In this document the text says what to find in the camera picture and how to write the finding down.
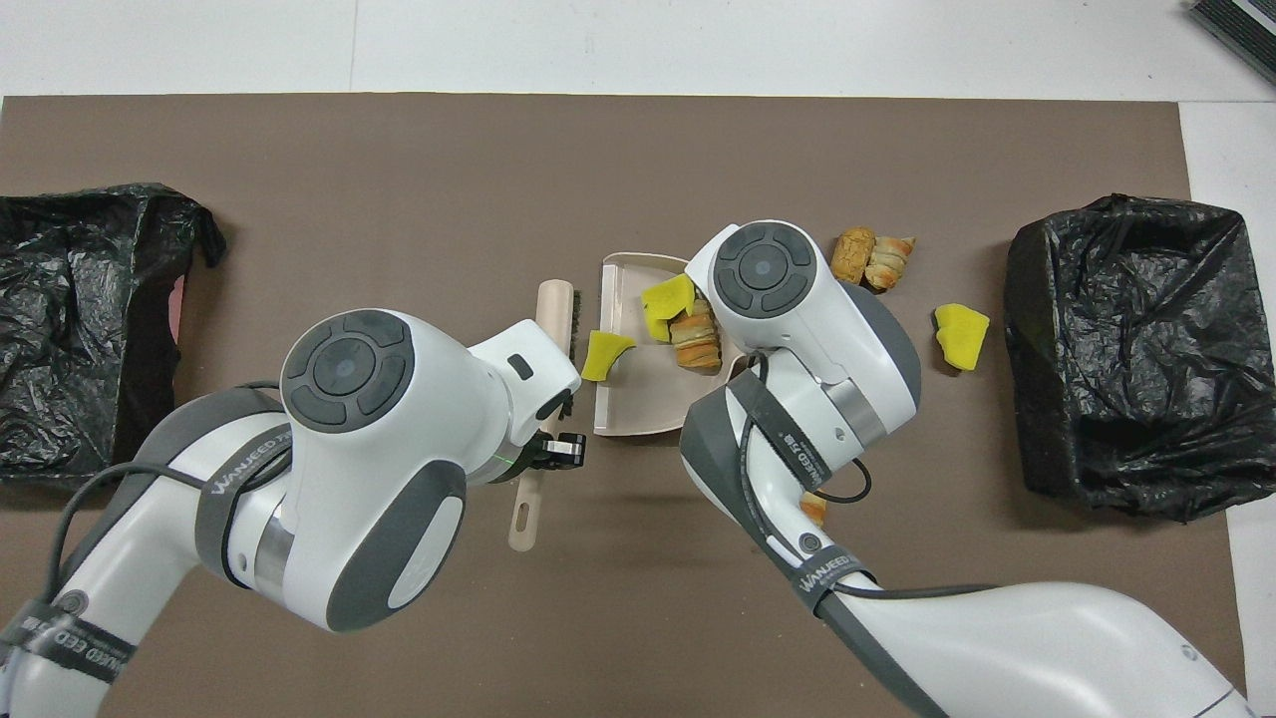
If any large striped croissant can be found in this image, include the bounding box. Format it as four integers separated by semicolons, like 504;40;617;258
669;299;723;372

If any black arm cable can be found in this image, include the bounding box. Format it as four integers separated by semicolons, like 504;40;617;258
0;379;300;679
738;349;998;599

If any dark ribbed panel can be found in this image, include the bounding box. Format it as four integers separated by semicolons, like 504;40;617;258
1186;0;1276;87

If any brown bread roll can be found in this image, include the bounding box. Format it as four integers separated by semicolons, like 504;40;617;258
830;226;877;288

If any black bag lined bin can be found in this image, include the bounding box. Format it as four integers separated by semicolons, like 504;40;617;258
1003;193;1262;524
0;182;227;490

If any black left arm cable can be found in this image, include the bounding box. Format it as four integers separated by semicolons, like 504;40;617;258
0;379;300;679

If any beige plastic dustpan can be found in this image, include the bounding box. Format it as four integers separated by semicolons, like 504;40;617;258
594;251;751;438

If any yellow green sponge piece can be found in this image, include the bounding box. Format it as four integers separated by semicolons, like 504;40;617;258
581;330;638;383
641;273;699;343

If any pale striped croissant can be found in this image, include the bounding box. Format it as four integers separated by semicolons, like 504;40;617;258
865;235;916;292

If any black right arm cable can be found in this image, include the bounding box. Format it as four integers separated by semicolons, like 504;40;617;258
738;349;998;599

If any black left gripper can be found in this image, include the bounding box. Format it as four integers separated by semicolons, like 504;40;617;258
518;431;589;482

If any brown paper table mat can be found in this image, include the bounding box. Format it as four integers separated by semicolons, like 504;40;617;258
0;94;1250;718

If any beige hand brush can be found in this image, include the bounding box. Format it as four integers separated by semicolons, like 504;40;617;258
507;280;581;552

